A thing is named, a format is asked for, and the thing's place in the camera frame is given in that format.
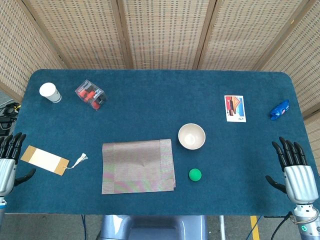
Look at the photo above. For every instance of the brown woven placemat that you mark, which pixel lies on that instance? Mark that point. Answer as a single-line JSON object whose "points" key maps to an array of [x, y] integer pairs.
{"points": [[137, 167]]}

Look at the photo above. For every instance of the colourful postcard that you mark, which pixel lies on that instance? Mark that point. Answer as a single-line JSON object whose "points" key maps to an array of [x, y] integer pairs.
{"points": [[235, 108]]}

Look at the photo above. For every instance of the white bowl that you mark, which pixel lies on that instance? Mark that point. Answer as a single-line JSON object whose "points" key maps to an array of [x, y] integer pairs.
{"points": [[191, 137]]}

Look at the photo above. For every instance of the blue carpet table cover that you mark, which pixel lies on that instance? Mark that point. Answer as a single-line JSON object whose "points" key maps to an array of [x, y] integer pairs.
{"points": [[150, 100]]}

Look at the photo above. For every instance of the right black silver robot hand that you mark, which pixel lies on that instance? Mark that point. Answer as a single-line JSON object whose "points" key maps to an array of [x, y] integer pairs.
{"points": [[300, 182]]}

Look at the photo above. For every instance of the green foam ball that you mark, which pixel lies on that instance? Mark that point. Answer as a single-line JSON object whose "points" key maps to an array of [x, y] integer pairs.
{"points": [[195, 174]]}

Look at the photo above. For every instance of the tan bookmark with white tassel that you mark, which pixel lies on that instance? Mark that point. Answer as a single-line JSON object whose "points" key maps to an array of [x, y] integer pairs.
{"points": [[45, 160]]}

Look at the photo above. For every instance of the clear box of red-black parts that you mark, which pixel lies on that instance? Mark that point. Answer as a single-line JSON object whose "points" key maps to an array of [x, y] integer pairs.
{"points": [[91, 96]]}

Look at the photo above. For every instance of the white paper cup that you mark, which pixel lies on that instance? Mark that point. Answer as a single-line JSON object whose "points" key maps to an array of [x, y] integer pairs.
{"points": [[50, 92]]}

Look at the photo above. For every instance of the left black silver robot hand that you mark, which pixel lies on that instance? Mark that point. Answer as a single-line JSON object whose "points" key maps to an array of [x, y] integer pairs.
{"points": [[7, 172]]}

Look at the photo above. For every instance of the woven wooden folding screen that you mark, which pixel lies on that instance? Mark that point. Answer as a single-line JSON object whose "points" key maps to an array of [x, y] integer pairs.
{"points": [[162, 32]]}

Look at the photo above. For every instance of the blue snack packet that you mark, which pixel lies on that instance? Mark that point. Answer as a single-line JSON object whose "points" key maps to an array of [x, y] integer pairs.
{"points": [[279, 110]]}

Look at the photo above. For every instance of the grey-blue robot torso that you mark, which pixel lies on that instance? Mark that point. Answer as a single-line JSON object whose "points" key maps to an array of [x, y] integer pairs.
{"points": [[155, 228]]}

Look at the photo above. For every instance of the white table leg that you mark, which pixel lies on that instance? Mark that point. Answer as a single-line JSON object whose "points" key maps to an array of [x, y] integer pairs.
{"points": [[222, 227]]}

